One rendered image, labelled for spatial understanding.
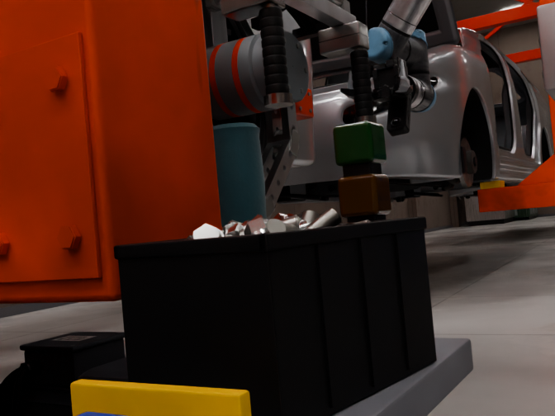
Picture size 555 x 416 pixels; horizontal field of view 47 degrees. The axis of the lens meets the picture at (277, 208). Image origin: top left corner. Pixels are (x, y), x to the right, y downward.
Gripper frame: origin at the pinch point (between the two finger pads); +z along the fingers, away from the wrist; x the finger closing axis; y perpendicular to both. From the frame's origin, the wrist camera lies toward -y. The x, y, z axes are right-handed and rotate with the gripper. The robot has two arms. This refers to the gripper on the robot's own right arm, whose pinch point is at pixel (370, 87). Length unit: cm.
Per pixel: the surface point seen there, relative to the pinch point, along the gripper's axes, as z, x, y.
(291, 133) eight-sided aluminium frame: -2.2, -20.3, -6.1
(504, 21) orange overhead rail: -866, -118, 242
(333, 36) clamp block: 7.0, -4.1, 10.0
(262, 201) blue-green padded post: 33.4, -7.6, -22.1
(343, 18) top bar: 6.8, -1.5, 13.0
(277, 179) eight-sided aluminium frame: 5.2, -20.7, -16.5
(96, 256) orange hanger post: 86, 9, -27
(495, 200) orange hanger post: -335, -47, -24
